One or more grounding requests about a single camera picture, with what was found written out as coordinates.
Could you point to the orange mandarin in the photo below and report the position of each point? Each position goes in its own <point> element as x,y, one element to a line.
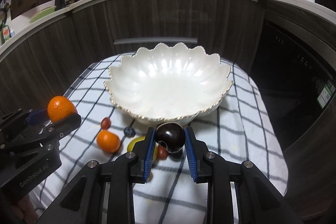
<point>108,141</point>
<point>59,108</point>

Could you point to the dark purple plum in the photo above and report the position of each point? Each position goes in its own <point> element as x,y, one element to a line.
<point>171,136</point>

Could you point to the metal drawer handle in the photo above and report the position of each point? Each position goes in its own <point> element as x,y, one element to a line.
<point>156,40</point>

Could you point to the red cherry tomato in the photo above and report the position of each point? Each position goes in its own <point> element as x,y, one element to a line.
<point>162,153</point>
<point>105,123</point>

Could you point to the white scalloped ceramic bowl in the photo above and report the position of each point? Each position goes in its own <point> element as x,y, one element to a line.
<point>168,84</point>

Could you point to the built-in black dishwasher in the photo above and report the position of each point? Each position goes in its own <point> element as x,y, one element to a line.
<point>290,77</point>

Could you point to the blueberry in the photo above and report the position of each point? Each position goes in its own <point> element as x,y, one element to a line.
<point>129,132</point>

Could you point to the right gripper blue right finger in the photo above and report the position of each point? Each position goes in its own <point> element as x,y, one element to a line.
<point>231,184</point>

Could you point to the green cutting board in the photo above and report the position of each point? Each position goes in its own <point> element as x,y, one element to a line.
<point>42,13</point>

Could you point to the white checkered table cloth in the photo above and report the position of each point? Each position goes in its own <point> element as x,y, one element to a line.
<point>238,130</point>

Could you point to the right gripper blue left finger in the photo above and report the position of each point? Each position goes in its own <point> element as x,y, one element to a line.
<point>104,188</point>

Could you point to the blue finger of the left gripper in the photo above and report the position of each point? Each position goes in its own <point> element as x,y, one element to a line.
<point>61,128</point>
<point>16,122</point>

